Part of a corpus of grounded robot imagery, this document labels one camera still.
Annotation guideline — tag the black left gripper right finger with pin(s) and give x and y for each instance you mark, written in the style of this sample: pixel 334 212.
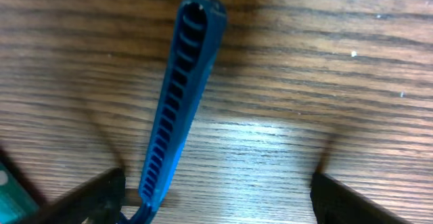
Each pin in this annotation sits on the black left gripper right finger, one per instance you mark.
pixel 335 203

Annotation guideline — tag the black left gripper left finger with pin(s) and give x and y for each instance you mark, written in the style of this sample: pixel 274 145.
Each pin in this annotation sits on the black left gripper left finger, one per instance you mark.
pixel 98 200

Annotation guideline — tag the Colgate toothpaste tube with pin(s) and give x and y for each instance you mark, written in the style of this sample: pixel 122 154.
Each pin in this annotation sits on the Colgate toothpaste tube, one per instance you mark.
pixel 16 202

